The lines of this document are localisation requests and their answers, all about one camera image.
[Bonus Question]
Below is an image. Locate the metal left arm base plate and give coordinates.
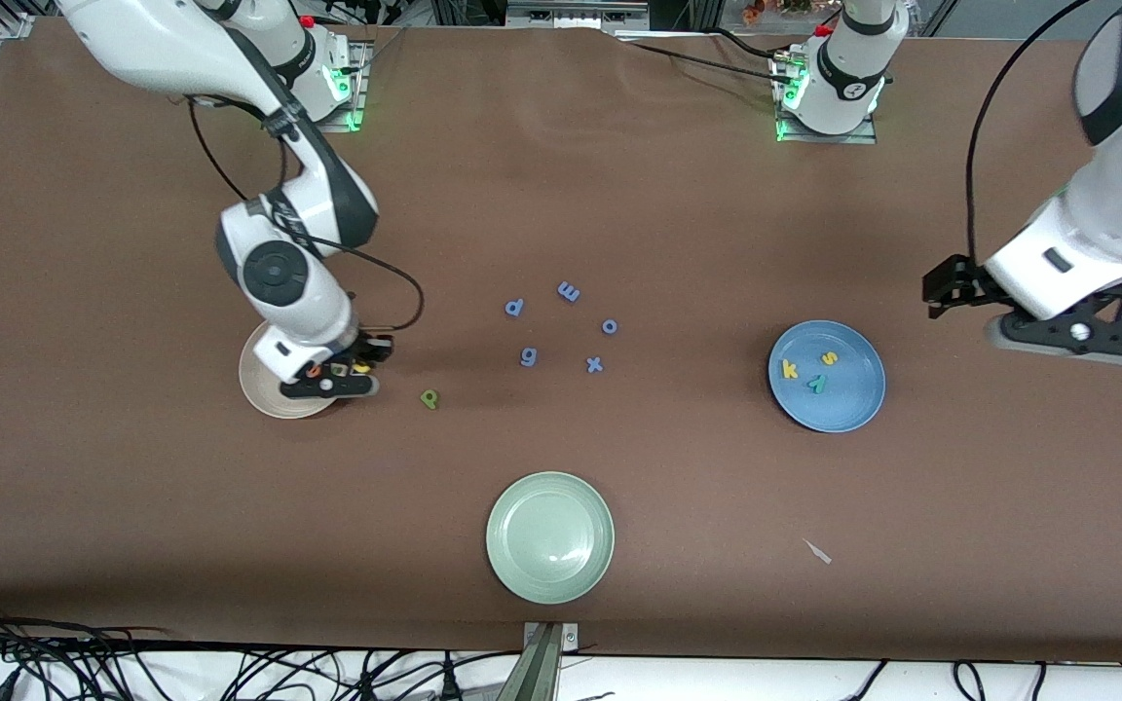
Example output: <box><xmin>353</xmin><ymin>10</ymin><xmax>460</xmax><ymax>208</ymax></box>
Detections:
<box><xmin>773</xmin><ymin>49</ymin><xmax>879</xmax><ymax>145</ymax></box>

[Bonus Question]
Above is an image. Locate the grey metal box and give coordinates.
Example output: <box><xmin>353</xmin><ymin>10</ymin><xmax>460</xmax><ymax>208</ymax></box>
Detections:
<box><xmin>505</xmin><ymin>2</ymin><xmax>652</xmax><ymax>30</ymax></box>

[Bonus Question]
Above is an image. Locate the pale green plate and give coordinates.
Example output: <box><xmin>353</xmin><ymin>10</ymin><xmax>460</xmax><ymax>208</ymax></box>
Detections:
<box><xmin>485</xmin><ymin>471</ymin><xmax>616</xmax><ymax>605</ymax></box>

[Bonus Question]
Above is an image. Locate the beige brown plate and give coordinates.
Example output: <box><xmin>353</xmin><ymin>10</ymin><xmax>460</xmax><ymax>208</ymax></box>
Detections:
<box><xmin>239</xmin><ymin>321</ymin><xmax>350</xmax><ymax>420</ymax></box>

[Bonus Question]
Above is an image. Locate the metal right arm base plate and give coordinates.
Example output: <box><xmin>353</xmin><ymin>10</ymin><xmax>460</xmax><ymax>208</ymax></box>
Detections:
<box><xmin>313</xmin><ymin>44</ymin><xmax>367</xmax><ymax>132</ymax></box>

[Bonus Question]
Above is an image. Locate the blue plate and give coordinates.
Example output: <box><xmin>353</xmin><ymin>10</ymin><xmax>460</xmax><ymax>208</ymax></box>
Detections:
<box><xmin>767</xmin><ymin>320</ymin><xmax>887</xmax><ymax>433</ymax></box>

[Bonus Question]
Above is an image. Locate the brown table cover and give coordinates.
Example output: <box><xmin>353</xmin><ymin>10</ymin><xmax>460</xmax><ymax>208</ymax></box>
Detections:
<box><xmin>0</xmin><ymin>18</ymin><xmax>1122</xmax><ymax>663</ymax></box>

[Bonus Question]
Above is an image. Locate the black right arm long cable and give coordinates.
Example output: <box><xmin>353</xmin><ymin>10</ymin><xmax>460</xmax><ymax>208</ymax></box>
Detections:
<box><xmin>188</xmin><ymin>95</ymin><xmax>291</xmax><ymax>202</ymax></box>

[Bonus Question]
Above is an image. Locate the metal bracket at table edge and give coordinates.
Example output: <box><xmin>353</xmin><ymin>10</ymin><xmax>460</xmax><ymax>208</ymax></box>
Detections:
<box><xmin>498</xmin><ymin>621</ymin><xmax>580</xmax><ymax>701</ymax></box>

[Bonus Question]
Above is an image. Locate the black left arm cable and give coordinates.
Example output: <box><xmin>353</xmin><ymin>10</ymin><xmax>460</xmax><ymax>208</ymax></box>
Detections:
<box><xmin>966</xmin><ymin>0</ymin><xmax>1100</xmax><ymax>266</ymax></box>

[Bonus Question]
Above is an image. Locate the black cable on table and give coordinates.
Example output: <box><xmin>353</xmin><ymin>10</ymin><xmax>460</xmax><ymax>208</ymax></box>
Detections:
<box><xmin>617</xmin><ymin>41</ymin><xmax>791</xmax><ymax>85</ymax></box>
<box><xmin>705</xmin><ymin>27</ymin><xmax>791</xmax><ymax>61</ymax></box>

